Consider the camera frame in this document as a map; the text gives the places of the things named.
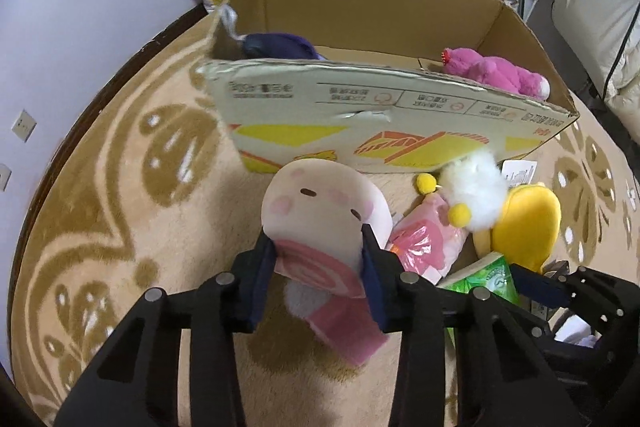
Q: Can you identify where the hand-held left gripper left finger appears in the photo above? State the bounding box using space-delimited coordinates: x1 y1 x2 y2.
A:
52 237 278 427

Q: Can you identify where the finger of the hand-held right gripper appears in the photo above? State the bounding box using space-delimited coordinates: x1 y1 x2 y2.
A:
552 261 640 325
507 263 572 310

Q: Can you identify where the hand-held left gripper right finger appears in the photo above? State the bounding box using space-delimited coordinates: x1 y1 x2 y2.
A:
360 224 583 427

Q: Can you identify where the green tissue packet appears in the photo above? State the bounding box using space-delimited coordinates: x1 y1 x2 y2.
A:
440 251 523 308

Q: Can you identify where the yellow dog plush toy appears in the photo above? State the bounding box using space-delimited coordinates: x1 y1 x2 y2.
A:
472 159 563 275

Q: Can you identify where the pink plastic-wrapped plush toy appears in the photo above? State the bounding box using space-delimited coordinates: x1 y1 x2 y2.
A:
387 194 468 283

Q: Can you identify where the pale pink plush toy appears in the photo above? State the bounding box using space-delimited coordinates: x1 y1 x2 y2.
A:
260 157 393 368

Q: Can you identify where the white fluffy plush toy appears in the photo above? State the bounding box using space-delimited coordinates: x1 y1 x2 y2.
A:
415 149 508 230

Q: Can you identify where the cardboard box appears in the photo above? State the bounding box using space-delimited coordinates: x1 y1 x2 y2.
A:
192 0 581 175

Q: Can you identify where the magenta bear plush toy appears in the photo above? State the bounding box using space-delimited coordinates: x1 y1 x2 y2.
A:
440 47 551 100

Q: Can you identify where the dark purple plush toy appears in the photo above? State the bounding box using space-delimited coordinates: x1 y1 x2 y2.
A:
239 32 326 60

